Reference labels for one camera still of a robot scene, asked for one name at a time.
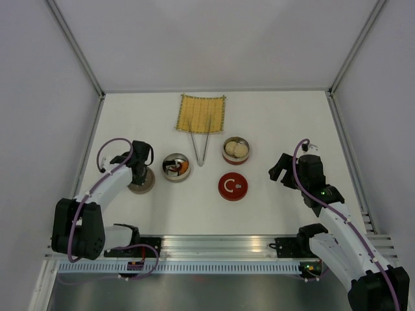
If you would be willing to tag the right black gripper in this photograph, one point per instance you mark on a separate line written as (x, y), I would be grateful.
(284, 162)

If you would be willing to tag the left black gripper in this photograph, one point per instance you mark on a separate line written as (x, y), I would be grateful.
(139, 181)

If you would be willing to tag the sushi roll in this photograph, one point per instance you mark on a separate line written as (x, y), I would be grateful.
(169, 163)
(173, 173)

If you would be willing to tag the beige lunch box lid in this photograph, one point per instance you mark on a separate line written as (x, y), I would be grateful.
(143, 184)

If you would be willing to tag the white bun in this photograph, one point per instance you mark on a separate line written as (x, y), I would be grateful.
(230, 148)
(241, 150)

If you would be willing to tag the orange carrot piece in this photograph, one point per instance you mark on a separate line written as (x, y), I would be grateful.
(184, 167)

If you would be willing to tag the red lunch box lid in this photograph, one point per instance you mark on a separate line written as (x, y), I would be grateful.
(233, 186)

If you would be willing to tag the dark red sausage piece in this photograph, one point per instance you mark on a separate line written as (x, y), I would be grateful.
(176, 169)

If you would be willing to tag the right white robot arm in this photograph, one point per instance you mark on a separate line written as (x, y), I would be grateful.
(371, 281)

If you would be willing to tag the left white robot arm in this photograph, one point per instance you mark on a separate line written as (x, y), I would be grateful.
(78, 227)

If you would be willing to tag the beige lunch box container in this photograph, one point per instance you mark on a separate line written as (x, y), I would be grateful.
(179, 158)

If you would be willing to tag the red lunch box container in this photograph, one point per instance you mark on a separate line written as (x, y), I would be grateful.
(232, 159)

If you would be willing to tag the yellow bamboo mat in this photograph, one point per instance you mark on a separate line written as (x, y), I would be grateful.
(201, 115)

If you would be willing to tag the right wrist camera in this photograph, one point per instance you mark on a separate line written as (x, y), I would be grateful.
(308, 148)

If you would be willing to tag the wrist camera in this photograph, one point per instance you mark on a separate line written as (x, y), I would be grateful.
(107, 162)
(308, 148)

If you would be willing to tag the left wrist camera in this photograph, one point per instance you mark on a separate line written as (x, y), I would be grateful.
(107, 162)

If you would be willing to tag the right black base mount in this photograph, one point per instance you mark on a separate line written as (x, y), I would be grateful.
(287, 248)

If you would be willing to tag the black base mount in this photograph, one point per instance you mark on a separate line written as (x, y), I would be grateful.
(137, 250)
(287, 248)

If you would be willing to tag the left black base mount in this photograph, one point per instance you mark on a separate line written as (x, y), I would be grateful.
(137, 250)

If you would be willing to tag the aluminium front rail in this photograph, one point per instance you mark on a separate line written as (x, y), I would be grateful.
(231, 247)

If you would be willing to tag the white slotted cable duct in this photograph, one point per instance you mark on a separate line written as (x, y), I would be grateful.
(181, 267)

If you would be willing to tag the left aluminium frame post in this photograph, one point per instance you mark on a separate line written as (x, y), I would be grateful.
(64, 27)

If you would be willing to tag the aluminium frame post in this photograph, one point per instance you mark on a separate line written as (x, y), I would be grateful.
(64, 27)
(374, 14)

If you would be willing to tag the right aluminium frame post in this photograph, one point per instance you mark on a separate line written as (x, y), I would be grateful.
(374, 14)

